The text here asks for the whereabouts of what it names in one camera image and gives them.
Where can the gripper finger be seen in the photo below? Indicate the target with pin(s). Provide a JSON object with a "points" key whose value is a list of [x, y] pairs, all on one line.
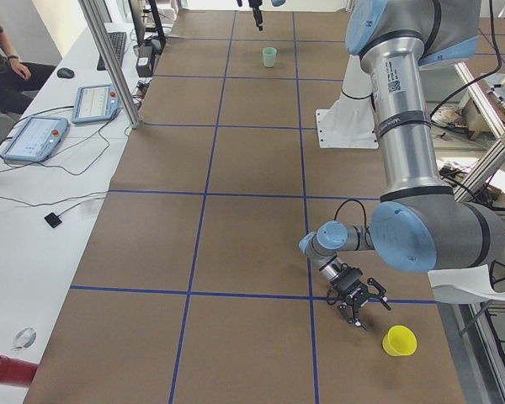
{"points": [[350, 314], [258, 18], [375, 291]]}

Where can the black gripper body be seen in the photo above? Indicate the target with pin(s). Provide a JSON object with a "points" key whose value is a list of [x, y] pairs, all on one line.
{"points": [[257, 15], [350, 285]]}

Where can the yellow plastic cup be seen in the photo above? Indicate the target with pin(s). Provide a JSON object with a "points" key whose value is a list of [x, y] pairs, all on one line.
{"points": [[399, 341]]}

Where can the green plastic cup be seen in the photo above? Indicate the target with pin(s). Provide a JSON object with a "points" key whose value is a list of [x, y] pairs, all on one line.
{"points": [[269, 56]]}

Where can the person's hand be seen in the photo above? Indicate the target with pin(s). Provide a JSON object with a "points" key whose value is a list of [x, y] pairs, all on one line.
{"points": [[20, 69]]}

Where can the black computer monitor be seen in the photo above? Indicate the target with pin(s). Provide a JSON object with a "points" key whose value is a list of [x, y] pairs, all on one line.
{"points": [[137, 9]]}

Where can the black power adapter box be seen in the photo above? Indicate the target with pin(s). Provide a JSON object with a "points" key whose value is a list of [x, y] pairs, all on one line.
{"points": [[145, 61]]}

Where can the black keyboard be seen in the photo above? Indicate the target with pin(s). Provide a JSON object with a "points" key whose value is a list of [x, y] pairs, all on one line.
{"points": [[118, 42]]}

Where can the brown paper table mat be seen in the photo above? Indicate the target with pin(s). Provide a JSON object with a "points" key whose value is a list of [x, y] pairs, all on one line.
{"points": [[192, 287]]}

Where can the far blue teach pendant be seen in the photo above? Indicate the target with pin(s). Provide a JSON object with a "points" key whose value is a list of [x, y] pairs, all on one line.
{"points": [[96, 103]]}

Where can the blue teach pendant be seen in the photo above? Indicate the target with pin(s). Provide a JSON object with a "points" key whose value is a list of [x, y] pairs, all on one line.
{"points": [[36, 139], [96, 103]]}

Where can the black computer mouse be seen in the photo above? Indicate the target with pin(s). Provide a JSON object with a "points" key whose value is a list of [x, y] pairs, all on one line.
{"points": [[66, 73]]}

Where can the near blue teach pendant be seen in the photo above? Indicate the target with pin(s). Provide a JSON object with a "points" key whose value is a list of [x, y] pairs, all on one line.
{"points": [[36, 139]]}

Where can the seated person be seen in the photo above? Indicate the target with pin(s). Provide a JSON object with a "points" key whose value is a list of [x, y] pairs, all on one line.
{"points": [[12, 86]]}

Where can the small black square device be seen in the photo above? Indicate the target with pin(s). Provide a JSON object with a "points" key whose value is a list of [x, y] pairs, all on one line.
{"points": [[53, 220]]}

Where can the clear tape roll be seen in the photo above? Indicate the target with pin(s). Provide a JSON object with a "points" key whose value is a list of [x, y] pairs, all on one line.
{"points": [[25, 338]]}

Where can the red cylinder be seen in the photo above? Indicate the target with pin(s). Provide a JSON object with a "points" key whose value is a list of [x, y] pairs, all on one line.
{"points": [[16, 372]]}

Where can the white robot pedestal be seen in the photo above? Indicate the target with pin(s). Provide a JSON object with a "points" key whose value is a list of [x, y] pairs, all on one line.
{"points": [[349, 123]]}

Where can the aluminium frame post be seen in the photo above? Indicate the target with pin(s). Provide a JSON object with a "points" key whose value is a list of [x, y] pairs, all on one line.
{"points": [[99, 33]]}

